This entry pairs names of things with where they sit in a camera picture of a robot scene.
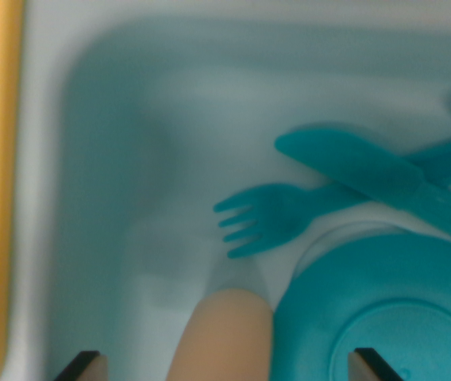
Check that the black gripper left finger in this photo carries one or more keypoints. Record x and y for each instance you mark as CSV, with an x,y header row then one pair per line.
x,y
86,369

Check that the light blue toy sink unit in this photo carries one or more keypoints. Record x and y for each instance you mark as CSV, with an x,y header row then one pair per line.
x,y
130,158

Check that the teal plastic fork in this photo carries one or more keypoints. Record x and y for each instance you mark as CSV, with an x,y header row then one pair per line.
x,y
273,214

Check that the cream toy detergent bottle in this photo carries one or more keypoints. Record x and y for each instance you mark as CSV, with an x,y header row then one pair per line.
x,y
225,337

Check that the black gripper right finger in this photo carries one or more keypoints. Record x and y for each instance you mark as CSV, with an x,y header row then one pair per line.
x,y
368,369

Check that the teal plastic knife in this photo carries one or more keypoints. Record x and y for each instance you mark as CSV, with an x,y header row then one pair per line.
x,y
348,158

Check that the teal plastic plate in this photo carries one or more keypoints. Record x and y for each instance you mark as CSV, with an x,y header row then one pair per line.
x,y
388,285

